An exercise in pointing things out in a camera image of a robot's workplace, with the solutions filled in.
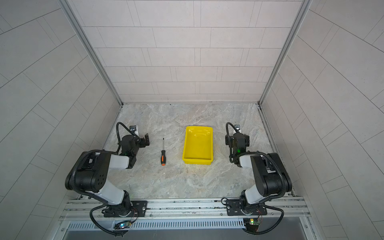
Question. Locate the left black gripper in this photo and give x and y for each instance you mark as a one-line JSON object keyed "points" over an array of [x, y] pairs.
{"points": [[142, 140]]}

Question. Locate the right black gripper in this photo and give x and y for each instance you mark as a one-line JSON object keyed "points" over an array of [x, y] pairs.
{"points": [[236, 139]]}

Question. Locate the orange black handled screwdriver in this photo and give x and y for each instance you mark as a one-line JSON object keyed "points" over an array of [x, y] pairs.
{"points": [[163, 154]]}

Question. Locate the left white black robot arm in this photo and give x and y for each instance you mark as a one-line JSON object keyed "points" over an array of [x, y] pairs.
{"points": [[89, 177]]}

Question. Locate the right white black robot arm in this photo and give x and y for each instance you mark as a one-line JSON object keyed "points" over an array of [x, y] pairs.
{"points": [[271, 178]]}

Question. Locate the yellow plastic bin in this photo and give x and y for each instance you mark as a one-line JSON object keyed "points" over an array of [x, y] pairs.
{"points": [[198, 147]]}

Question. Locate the left green circuit board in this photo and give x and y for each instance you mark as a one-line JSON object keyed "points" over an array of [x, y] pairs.
{"points": [[122, 225]]}

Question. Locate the green circuit board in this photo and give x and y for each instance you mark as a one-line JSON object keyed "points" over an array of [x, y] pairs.
{"points": [[251, 225], [122, 225]]}

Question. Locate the right green circuit board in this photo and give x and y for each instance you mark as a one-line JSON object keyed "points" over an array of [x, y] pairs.
{"points": [[251, 225]]}

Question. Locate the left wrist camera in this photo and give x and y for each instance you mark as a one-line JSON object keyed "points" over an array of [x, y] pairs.
{"points": [[134, 130]]}

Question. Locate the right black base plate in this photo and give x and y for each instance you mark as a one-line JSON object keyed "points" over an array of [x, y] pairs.
{"points": [[234, 208]]}

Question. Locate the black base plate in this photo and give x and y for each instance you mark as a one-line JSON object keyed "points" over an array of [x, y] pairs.
{"points": [[234, 208], [126, 210]]}

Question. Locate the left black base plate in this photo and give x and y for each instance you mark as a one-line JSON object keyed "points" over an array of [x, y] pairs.
{"points": [[126, 210]]}

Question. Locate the aluminium mounting rail frame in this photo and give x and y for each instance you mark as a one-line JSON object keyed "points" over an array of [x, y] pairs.
{"points": [[184, 214]]}

